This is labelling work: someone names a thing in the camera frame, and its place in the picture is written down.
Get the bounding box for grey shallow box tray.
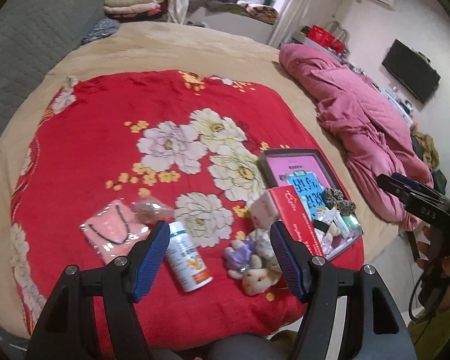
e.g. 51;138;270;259
250;149;362;261

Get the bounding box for red box lid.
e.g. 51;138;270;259
249;185;324;257

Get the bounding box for red floral blanket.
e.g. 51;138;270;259
10;68;365;353

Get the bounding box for beige bed sheet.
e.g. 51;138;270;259
0;22;398;338

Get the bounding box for pink quilted duvet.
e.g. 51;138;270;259
279;44;433;231

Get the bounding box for right white curtain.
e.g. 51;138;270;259
267;0;311;49

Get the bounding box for leopard print scrunchie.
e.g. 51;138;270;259
322;188;356;215

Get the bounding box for plush doll pink skirt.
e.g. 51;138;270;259
314;221;341;255

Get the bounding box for right green tissue pack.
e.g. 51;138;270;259
340;214;362;236

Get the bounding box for yellow white snack bag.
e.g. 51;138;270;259
312;206;341;234

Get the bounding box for brown clothes pile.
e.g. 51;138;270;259
410;124;447;194

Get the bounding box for black wall television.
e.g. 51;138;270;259
381;39;441;104

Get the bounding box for person's right hand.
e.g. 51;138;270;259
416;226;450;313

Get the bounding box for grey quilted headboard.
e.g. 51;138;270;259
0;0;104;137

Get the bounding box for white blue-capped bottle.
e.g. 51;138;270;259
166;222;213;293

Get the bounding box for pink cloth in bag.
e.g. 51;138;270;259
80;199;150;264

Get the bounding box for folded blankets stack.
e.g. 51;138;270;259
103;0;168;22

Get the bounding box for clear bag pink item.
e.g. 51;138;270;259
131;196;175;225

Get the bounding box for clothes on window sill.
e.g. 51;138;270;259
187;0;279;24

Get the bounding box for plush doll purple dress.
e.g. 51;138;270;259
223;228;282;297

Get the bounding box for red gift bags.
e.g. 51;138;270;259
299;20;350;55

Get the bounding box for blue patterned pillow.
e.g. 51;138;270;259
81;18;121;46

